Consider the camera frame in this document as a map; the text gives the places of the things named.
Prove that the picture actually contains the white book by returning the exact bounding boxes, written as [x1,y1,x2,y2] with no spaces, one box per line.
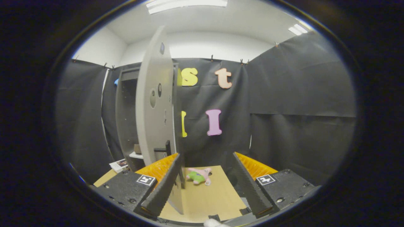
[109,159,129,173]

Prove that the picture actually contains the black door handle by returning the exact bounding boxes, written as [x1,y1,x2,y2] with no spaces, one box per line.
[154,140,172,156]

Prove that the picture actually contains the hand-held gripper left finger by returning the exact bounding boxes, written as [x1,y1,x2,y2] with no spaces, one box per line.
[92,153,185,218]

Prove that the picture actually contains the black backdrop cloth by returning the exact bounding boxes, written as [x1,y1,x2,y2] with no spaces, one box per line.
[57,32,357,186]

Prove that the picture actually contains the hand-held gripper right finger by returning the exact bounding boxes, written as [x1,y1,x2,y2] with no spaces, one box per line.
[232,152,322,218]

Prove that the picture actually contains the small ceiling light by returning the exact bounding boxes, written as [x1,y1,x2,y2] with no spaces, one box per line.
[288,24,308,36]

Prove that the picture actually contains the green and pink plush toy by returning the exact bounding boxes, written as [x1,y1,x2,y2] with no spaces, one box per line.
[186,168,212,186]

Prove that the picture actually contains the dark grey shoe cabinet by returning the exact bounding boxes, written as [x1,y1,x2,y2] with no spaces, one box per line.
[115,63,180,172]

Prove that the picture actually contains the long ceiling light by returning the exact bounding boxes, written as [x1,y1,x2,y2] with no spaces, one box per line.
[146,0,228,15]

